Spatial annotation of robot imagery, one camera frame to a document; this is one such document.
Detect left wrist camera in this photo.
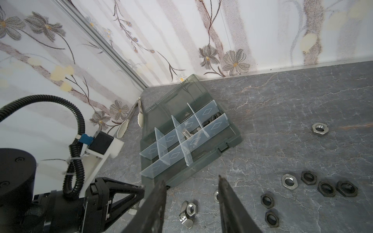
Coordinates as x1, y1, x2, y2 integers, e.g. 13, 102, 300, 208
79, 131, 124, 198

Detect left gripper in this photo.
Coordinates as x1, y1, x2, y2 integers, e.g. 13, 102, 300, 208
83, 177, 145, 233

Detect metal kitchen tongs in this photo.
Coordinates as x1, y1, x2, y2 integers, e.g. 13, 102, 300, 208
116, 97, 144, 139

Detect black hex nut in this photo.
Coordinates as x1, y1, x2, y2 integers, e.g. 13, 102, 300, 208
301, 171, 317, 185
265, 212, 279, 228
260, 194, 275, 209
317, 181, 336, 198
336, 181, 358, 197

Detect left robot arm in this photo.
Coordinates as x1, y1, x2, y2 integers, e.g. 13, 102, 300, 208
1, 95, 145, 233

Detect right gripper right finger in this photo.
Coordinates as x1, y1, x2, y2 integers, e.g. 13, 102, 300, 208
218, 175, 261, 233

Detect silver hex nut small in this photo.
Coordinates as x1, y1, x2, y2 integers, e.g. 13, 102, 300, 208
213, 190, 220, 203

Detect green compartment organizer box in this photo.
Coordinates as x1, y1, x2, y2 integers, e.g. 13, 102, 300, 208
139, 75, 242, 196

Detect silver hex bolt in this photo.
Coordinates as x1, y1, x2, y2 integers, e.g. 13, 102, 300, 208
182, 129, 192, 140

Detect silver hex nut by blacks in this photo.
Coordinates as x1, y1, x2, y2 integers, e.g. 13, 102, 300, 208
282, 174, 298, 190

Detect silver hex nut far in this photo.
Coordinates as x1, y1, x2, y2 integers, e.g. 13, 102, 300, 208
312, 122, 329, 135

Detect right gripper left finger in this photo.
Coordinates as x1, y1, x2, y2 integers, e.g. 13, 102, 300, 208
122, 181, 167, 233

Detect silver wing nut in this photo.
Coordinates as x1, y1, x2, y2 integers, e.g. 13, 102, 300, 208
179, 201, 193, 229

